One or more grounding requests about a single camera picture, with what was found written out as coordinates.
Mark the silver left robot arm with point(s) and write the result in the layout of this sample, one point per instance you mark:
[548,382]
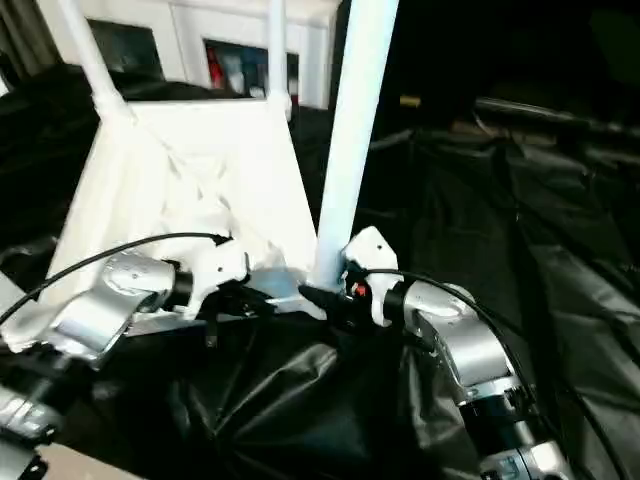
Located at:
[110,300]

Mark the black plastic mat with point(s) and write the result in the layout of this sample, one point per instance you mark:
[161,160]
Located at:
[540,250]

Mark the red carton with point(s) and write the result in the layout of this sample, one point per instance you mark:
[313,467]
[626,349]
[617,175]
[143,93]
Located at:
[214,65]

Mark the grey metal bar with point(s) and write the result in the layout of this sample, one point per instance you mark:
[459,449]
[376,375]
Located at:
[560,115]

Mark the white cabinet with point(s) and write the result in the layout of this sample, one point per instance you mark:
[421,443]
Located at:
[180,25]

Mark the grey curtain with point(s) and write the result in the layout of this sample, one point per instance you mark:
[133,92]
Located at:
[20,35]

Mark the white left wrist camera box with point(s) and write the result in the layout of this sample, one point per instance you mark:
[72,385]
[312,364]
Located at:
[215,265]

